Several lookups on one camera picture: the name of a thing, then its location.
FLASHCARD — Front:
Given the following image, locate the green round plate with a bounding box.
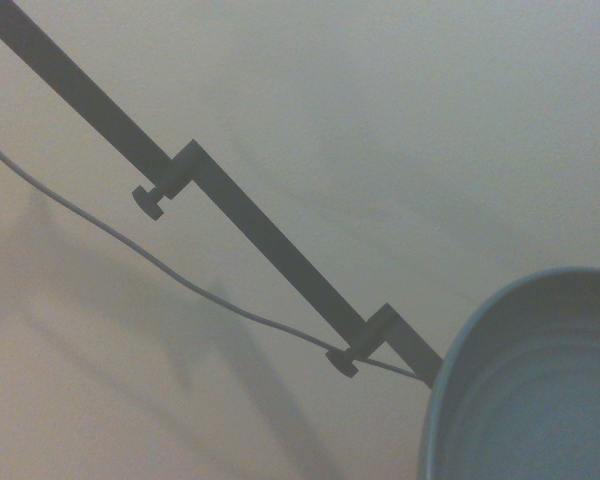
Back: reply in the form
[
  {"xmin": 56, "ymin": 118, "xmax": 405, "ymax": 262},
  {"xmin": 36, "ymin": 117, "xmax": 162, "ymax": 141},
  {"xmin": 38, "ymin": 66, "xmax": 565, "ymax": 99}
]
[{"xmin": 417, "ymin": 266, "xmax": 600, "ymax": 480}]

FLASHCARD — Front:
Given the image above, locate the black jointed-bar camera stand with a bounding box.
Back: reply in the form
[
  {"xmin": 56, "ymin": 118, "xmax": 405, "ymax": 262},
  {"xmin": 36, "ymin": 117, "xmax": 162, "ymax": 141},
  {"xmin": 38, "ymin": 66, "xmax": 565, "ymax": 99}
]
[{"xmin": 0, "ymin": 0, "xmax": 444, "ymax": 391}]

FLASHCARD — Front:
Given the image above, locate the grey camera cable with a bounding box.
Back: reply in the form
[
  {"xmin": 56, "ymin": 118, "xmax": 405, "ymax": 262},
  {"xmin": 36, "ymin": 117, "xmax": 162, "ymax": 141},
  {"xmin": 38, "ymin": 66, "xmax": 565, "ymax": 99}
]
[{"xmin": 0, "ymin": 130, "xmax": 427, "ymax": 385}]

